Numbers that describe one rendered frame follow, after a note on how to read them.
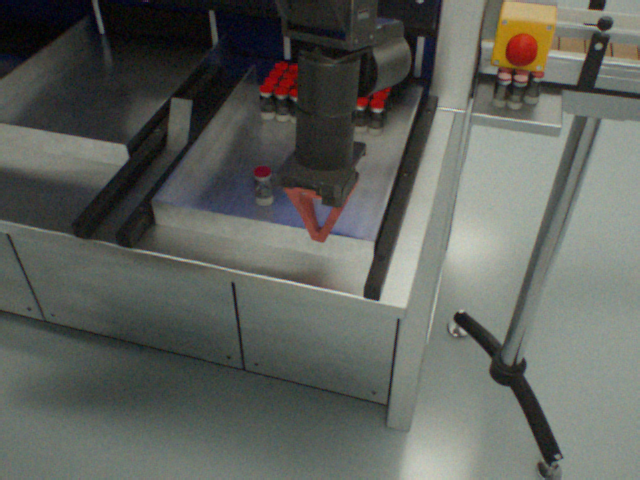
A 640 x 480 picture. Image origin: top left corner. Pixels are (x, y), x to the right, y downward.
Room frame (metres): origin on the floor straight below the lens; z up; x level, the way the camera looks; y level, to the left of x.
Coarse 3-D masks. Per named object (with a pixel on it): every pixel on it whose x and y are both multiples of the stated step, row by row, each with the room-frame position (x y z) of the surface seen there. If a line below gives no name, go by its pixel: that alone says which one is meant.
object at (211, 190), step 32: (256, 96) 0.86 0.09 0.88; (224, 128) 0.77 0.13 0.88; (256, 128) 0.77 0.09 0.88; (288, 128) 0.77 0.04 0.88; (384, 128) 0.77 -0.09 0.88; (192, 160) 0.67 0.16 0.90; (224, 160) 0.69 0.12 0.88; (256, 160) 0.69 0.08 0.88; (384, 160) 0.69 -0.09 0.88; (160, 192) 0.58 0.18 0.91; (192, 192) 0.63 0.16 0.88; (224, 192) 0.63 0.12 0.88; (352, 192) 0.63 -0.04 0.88; (384, 192) 0.63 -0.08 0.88; (160, 224) 0.57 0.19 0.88; (192, 224) 0.56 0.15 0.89; (224, 224) 0.55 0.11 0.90; (256, 224) 0.54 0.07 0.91; (288, 224) 0.53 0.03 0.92; (320, 224) 0.57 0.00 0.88; (352, 224) 0.57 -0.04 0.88; (352, 256) 0.51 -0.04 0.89
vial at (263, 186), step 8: (256, 176) 0.60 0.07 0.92; (256, 184) 0.60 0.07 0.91; (264, 184) 0.60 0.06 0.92; (272, 184) 0.61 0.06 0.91; (256, 192) 0.60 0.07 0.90; (264, 192) 0.60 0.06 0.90; (272, 192) 0.61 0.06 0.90; (256, 200) 0.60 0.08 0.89; (264, 200) 0.60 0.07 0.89; (272, 200) 0.61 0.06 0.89
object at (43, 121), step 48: (48, 48) 0.96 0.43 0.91; (96, 48) 1.02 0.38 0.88; (144, 48) 1.02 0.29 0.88; (192, 48) 1.02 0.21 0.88; (0, 96) 0.84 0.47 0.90; (48, 96) 0.86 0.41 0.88; (96, 96) 0.86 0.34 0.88; (144, 96) 0.86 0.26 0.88; (48, 144) 0.71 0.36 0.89; (96, 144) 0.69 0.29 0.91
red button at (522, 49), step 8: (512, 40) 0.78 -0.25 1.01; (520, 40) 0.77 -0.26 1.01; (528, 40) 0.77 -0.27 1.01; (536, 40) 0.78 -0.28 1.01; (512, 48) 0.77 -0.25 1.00; (520, 48) 0.77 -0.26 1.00; (528, 48) 0.77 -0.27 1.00; (536, 48) 0.77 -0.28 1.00; (512, 56) 0.77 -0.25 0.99; (520, 56) 0.77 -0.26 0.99; (528, 56) 0.77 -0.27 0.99; (536, 56) 0.77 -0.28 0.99; (512, 64) 0.78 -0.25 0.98; (520, 64) 0.77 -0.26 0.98
